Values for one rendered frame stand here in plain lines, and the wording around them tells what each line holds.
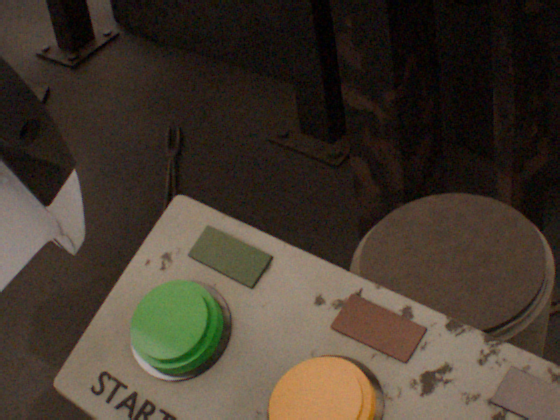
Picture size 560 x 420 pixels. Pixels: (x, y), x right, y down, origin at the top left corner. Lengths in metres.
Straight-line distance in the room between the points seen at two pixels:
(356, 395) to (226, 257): 0.09
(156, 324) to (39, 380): 0.83
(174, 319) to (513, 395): 0.14
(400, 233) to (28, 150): 0.33
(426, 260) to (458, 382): 0.18
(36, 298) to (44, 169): 1.06
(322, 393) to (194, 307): 0.07
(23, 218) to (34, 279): 1.07
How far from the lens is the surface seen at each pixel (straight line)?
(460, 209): 0.54
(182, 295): 0.38
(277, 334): 0.37
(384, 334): 0.35
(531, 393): 0.33
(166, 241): 0.41
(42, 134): 0.23
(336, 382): 0.34
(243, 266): 0.39
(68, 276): 1.32
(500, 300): 0.49
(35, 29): 1.98
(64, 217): 0.27
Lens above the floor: 0.89
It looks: 42 degrees down
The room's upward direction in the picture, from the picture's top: 10 degrees counter-clockwise
